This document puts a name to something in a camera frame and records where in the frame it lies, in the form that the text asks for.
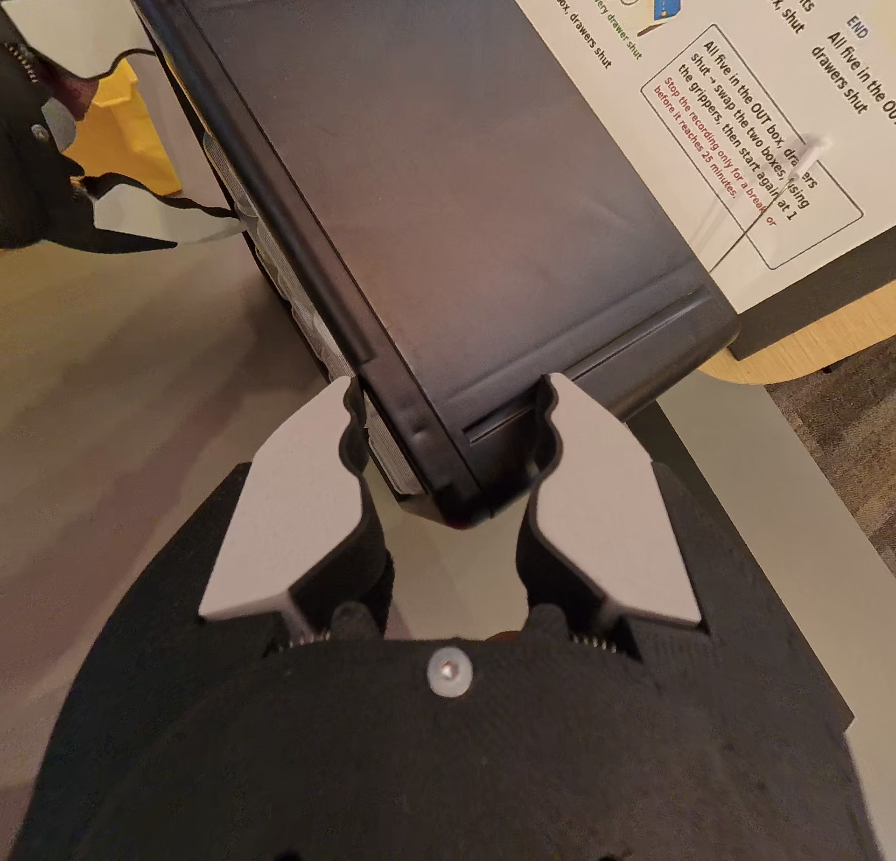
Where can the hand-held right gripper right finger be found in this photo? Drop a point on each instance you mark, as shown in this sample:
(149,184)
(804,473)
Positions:
(609,511)

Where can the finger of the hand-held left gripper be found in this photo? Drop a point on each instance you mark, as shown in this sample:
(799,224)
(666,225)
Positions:
(56,28)
(154,217)

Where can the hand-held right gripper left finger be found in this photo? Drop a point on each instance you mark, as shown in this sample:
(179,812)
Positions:
(287,525)

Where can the yellow plastic bin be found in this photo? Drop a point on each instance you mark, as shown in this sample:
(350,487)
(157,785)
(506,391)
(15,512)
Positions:
(133,133)

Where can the black drawer cabinet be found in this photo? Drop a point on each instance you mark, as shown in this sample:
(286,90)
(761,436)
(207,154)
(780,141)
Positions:
(455,175)

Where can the light wooden board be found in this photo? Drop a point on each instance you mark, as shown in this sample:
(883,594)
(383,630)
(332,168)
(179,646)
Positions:
(763,368)

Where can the printed instruction sheet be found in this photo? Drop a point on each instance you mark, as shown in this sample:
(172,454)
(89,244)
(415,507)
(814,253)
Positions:
(700,7)

